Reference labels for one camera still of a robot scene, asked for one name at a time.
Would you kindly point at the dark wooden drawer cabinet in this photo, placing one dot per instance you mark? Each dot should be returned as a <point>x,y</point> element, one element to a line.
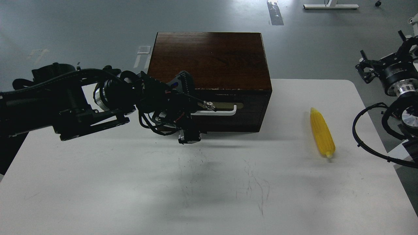
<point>227,67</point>

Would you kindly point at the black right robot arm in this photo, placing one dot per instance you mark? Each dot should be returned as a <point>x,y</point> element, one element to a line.
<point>398,120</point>

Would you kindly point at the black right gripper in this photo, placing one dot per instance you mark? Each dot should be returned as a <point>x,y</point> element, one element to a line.
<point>397,79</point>

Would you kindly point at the yellow corn cob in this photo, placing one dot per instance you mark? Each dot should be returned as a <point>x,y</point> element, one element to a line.
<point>321,133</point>

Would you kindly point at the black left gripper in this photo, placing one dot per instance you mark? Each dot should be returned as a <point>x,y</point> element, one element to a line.
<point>166,108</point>

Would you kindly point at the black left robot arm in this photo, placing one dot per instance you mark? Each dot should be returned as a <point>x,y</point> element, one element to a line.
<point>77,102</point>

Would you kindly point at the wooden drawer with white handle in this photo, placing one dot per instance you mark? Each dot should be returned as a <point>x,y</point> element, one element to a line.
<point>231,105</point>

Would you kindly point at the white table leg base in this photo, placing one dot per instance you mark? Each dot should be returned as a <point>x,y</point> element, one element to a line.
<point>330,4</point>

